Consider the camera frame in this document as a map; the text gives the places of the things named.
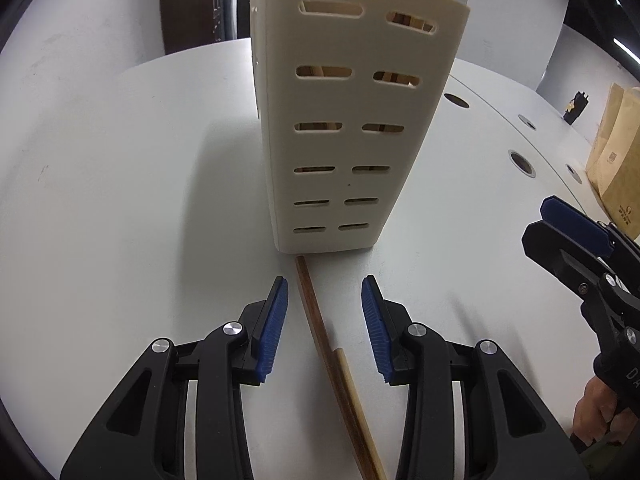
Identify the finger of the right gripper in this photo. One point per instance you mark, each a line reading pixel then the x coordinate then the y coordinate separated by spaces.
pixel 577 262
pixel 575 224

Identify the person's right hand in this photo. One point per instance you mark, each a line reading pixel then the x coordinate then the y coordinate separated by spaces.
pixel 594 411

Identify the small black object on table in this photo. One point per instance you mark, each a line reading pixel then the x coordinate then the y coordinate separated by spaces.
pixel 575 107

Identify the table cable grommet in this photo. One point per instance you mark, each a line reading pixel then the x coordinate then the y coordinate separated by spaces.
pixel 522 163
pixel 573 173
pixel 527 122
pixel 456 100

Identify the dark brown wardrobe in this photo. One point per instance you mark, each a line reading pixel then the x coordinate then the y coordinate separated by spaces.
pixel 188 24

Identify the brown paper bag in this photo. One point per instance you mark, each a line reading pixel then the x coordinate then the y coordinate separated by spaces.
pixel 613 167

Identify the olive green sleeve forearm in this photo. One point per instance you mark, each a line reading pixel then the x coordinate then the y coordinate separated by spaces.
pixel 600 458

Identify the cream slotted utensil holder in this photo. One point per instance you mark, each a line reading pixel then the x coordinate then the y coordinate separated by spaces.
pixel 345 92

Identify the light bamboo chopstick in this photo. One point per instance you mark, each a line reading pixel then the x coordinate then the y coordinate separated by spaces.
pixel 366 455

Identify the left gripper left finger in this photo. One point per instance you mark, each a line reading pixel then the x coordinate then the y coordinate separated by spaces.
pixel 138 433

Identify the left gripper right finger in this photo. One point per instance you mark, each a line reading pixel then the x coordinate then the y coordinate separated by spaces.
pixel 509 433

